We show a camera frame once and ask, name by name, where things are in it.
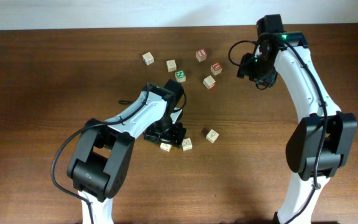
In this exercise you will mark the wooden block letter K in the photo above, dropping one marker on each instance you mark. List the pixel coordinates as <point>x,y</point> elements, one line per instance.
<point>148,58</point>

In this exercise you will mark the wooden block red I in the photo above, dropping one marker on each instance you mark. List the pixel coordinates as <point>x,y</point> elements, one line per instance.
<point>201,55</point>

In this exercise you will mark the plain wooden block centre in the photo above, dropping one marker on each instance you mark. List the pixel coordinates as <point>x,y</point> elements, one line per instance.
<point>171,65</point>

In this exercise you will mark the wooden block green N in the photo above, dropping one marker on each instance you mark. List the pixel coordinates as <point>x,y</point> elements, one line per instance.
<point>180,76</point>

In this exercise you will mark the wooden block number five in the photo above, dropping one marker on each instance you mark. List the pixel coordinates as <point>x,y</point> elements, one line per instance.
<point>165,147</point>

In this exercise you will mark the wooden block pineapple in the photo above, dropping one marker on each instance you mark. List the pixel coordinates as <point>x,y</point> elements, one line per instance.
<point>186,144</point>

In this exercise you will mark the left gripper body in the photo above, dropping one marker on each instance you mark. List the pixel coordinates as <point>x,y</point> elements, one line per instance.
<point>166,131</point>

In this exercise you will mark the wooden block red U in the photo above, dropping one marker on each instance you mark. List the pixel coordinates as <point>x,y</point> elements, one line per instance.
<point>216,68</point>

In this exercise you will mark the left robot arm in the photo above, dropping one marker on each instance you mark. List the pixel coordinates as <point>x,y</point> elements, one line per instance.
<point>99,164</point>

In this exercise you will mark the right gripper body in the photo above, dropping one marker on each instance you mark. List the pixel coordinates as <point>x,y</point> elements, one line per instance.
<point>245,66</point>

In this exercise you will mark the wooden block blue D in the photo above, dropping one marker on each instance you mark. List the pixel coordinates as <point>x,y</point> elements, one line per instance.
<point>212,136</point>

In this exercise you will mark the wooden block red edge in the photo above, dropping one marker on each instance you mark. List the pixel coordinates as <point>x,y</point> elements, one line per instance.
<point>209,82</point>

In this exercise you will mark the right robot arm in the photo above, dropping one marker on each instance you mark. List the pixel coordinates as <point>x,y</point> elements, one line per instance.
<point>322,141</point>

